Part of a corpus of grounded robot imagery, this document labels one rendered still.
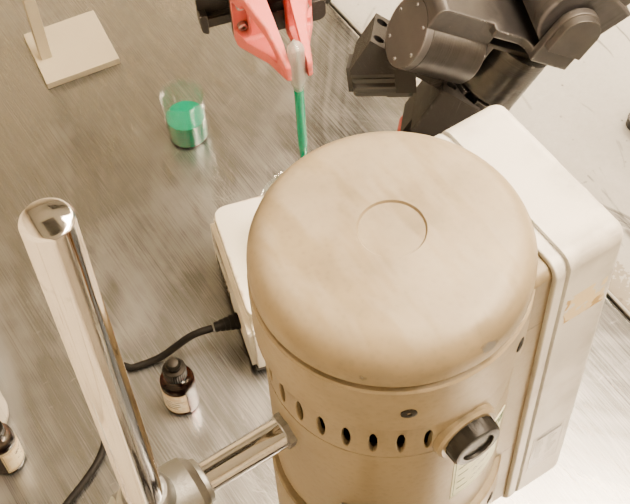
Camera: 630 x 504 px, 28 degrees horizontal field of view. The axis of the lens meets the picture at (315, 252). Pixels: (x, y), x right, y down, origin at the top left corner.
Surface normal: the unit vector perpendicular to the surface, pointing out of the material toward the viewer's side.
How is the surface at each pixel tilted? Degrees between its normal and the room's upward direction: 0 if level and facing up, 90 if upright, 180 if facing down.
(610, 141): 0
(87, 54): 0
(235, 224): 0
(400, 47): 59
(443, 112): 76
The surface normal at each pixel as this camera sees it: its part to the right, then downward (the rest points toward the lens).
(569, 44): 0.20, 0.80
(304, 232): -0.09, -0.56
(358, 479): -0.25, 0.80
